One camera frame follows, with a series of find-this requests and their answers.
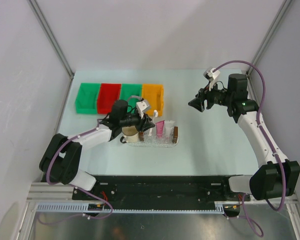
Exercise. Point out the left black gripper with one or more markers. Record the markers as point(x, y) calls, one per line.
point(144, 123)

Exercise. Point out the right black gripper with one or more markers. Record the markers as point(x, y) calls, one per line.
point(203, 94)

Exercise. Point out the pink toothpaste tube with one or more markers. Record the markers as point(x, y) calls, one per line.
point(159, 128)

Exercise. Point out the white pink toothbrush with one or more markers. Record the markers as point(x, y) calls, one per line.
point(155, 115)

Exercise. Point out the clear holder with brown ends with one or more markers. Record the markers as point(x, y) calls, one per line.
point(153, 140)

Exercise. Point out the white toothpaste tube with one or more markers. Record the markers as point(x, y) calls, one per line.
point(169, 128)

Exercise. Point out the cream enamel mug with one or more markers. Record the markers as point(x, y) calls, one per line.
point(130, 134)

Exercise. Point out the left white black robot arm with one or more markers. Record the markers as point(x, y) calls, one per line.
point(61, 160)

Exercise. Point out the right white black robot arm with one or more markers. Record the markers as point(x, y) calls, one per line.
point(276, 176)

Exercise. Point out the clear oval glass tray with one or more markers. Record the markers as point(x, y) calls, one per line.
point(140, 144)

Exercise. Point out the yellow plastic bin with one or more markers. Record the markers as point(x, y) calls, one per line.
point(154, 94)

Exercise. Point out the green plastic bin middle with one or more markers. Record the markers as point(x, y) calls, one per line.
point(128, 90)

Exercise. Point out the green plastic bin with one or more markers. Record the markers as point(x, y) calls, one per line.
point(128, 90)
point(86, 99)

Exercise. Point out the red plastic bin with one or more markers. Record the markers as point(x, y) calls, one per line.
point(108, 94)

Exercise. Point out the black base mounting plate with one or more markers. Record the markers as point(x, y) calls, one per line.
point(160, 191)

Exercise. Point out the green plastic bin left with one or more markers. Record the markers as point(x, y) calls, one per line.
point(86, 99)

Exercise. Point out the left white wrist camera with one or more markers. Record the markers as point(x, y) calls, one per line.
point(142, 107)

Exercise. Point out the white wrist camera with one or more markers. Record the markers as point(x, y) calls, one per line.
point(142, 107)
point(212, 75)

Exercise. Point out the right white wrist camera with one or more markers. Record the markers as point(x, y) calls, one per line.
point(212, 75)

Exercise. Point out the white slotted cable duct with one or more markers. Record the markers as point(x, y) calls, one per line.
point(218, 207)

